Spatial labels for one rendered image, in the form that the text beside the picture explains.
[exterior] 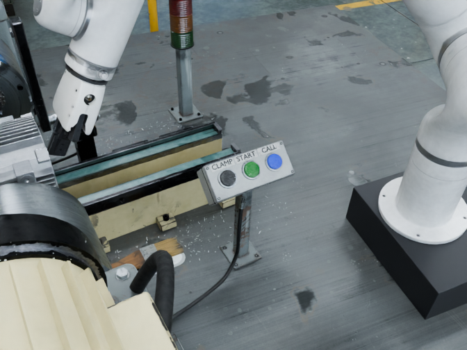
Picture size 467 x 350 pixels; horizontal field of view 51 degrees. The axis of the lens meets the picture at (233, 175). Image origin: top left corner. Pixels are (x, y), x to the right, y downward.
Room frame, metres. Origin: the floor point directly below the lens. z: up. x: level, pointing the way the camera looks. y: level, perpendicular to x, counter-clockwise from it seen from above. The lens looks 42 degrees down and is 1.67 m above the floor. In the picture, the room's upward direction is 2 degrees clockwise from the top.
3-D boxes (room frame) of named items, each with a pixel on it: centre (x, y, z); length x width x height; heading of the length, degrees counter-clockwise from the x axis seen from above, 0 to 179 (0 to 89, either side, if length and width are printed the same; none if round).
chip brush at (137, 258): (0.67, 0.20, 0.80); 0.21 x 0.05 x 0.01; 119
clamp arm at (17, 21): (0.88, 0.42, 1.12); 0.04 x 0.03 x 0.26; 121
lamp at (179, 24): (1.23, 0.15, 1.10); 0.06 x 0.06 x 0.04
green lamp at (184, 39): (1.23, 0.15, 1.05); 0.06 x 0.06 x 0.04
